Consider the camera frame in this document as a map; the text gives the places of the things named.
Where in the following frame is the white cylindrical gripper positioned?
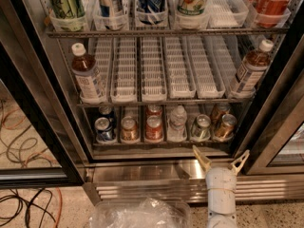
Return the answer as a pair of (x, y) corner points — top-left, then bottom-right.
(192, 145), (250, 216)

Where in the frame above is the orange soda can front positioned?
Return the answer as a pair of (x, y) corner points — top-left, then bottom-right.
(214, 114), (237, 141)

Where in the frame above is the orange soda can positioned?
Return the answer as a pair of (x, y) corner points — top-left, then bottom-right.
(214, 114), (237, 141)
(210, 103), (231, 124)

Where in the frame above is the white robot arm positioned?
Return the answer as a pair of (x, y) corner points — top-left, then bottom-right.
(193, 145), (250, 228)

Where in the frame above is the green silver can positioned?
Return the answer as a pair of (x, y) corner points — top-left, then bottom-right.
(191, 114), (211, 142)

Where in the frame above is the orange soda can rear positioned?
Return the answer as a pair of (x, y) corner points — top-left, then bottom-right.
(210, 103), (231, 124)

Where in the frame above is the right fridge glass door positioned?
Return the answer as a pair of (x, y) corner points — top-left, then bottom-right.
(233, 4), (304, 175)

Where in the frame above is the fridge glass door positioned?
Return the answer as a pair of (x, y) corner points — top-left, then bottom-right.
(0, 0), (86, 188)
(233, 4), (304, 175)

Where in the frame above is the white shelf tray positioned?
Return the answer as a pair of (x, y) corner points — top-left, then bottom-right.
(140, 37), (167, 102)
(163, 37), (196, 99)
(110, 38), (138, 103)
(186, 36), (225, 99)

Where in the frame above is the red soda can front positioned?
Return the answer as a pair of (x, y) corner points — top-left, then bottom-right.
(145, 115), (162, 141)

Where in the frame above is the red soda can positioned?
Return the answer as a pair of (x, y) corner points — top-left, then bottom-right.
(145, 115), (162, 141)
(145, 104), (162, 117)

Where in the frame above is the red soda can rear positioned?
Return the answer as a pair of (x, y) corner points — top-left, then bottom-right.
(145, 104), (162, 117)

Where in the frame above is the brown soda can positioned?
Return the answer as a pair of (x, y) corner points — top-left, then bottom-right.
(121, 116), (138, 142)

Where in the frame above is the blue soda can front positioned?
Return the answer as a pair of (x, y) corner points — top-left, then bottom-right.
(94, 117), (115, 142)

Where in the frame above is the blue soda can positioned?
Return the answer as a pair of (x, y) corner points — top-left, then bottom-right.
(99, 106), (116, 124)
(94, 117), (115, 142)

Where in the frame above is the blue soda can rear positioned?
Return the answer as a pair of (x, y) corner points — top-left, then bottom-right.
(99, 106), (116, 124)

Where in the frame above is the red coca-cola can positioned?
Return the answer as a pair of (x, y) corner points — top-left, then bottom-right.
(248, 0), (290, 28)

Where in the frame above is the dark blue tall can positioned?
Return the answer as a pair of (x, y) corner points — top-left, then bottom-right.
(137, 0), (165, 25)

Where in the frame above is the left fridge glass door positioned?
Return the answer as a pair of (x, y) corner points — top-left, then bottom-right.
(0, 0), (86, 188)

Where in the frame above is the blue silver tall can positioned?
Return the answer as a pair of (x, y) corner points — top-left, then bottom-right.
(99, 0), (124, 30)

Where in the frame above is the clear plastic bin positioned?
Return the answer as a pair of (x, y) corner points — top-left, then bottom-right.
(89, 198), (192, 228)

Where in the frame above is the right brown tea bottle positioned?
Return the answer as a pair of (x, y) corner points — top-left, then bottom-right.
(230, 39), (274, 93)

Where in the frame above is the brown tea bottle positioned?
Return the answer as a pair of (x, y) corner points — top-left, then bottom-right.
(230, 39), (274, 93)
(71, 43), (105, 104)

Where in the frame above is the left brown tea bottle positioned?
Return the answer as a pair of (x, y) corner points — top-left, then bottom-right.
(71, 43), (105, 104)

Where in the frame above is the middle wire shelf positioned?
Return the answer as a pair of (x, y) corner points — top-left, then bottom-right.
(77, 99), (252, 107)

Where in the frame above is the wire shelf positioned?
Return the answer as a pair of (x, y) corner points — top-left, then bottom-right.
(77, 99), (252, 107)
(47, 28), (288, 39)

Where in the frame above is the top wire shelf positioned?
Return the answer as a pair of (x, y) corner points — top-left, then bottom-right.
(47, 28), (288, 39)

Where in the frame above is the black cable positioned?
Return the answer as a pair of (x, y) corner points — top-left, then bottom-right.
(0, 98), (57, 228)

